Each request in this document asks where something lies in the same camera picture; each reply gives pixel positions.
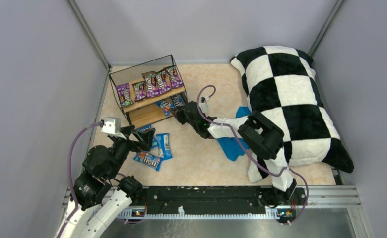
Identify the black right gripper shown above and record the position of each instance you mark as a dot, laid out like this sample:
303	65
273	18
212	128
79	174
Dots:
187	114

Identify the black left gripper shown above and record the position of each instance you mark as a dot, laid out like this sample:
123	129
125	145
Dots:
136	138

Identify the purple candy bag bottom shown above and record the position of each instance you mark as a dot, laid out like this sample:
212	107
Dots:
139	91

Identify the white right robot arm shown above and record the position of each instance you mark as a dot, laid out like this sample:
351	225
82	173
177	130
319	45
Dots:
258	137

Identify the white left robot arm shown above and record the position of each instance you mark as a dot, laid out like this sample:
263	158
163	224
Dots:
87	215

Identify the blue candy bag back side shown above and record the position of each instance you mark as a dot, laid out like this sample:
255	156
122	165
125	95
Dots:
164	150

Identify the blue cloth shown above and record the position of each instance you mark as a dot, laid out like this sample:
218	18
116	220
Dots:
229	145

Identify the black white checkered pillow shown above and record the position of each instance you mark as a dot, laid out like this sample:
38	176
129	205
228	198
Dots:
280	83

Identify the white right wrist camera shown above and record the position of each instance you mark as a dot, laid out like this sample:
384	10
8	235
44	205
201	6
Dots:
204	104

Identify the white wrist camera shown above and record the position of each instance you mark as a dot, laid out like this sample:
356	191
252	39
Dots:
204	104
111	127

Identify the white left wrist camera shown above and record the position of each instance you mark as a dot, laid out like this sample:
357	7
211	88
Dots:
111	127

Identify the wood and wire shelf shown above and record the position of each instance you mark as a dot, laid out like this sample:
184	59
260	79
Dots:
145	112

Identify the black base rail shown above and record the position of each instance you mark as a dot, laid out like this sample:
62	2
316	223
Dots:
210	200

